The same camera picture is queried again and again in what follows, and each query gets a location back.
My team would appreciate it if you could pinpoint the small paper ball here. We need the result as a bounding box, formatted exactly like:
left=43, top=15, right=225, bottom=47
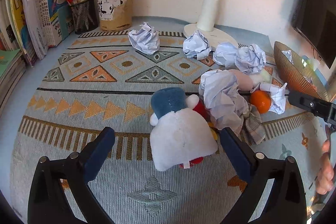
left=259, top=83, right=287, bottom=114

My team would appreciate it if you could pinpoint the orange tangerine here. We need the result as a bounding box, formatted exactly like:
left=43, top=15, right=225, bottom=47
left=249, top=90, right=272, bottom=114

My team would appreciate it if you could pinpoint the plaid fabric bow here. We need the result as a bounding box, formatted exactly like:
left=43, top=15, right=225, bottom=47
left=243, top=104, right=266, bottom=144

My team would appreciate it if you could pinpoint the pastel plush dango skewer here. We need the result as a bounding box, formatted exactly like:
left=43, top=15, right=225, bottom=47
left=229, top=69, right=272, bottom=92

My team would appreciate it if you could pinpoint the large paper ball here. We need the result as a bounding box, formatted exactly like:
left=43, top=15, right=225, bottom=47
left=199, top=69, right=248, bottom=134

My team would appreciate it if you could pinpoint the white blue plush toy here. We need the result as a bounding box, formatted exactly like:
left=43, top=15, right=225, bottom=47
left=150, top=88, right=218, bottom=172

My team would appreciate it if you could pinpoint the person's right hand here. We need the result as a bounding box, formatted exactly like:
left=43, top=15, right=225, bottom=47
left=315, top=140, right=334, bottom=195

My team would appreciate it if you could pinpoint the brown ribbed bowl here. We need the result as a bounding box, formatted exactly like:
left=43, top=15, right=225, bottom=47
left=274, top=42, right=330, bottom=101

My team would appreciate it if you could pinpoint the black monitor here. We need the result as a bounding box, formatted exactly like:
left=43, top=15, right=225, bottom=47
left=292, top=0, right=335, bottom=68

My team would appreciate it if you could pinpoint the patterned woven table mat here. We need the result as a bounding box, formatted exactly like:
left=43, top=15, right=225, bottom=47
left=10, top=16, right=320, bottom=224

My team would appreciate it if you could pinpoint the green notebook stack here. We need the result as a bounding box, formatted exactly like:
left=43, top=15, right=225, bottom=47
left=0, top=50, right=26, bottom=113

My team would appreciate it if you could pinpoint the white desk lamp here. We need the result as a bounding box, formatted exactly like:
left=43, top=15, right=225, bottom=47
left=183, top=0, right=239, bottom=51

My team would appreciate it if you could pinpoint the black mesh pen holder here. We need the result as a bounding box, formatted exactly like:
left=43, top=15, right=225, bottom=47
left=70, top=0, right=98, bottom=35

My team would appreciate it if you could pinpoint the kraft paper pen holder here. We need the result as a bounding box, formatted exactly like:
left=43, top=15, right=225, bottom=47
left=97, top=0, right=133, bottom=31

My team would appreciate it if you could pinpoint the yellow cover book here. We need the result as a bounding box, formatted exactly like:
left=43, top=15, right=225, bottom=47
left=9, top=0, right=31, bottom=57

